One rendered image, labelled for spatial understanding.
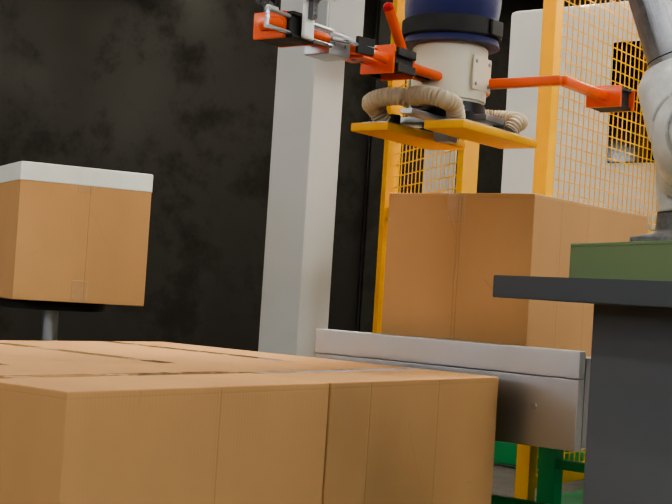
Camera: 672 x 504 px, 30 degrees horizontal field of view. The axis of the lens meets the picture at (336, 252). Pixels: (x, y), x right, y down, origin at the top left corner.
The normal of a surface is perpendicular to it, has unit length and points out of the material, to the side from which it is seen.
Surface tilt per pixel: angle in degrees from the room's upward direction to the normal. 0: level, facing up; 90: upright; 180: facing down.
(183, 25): 90
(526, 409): 90
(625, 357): 90
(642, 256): 90
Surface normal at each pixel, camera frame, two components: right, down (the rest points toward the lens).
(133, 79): 0.52, 0.00
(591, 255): -0.85, -0.07
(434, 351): -0.59, -0.07
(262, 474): 0.80, 0.04
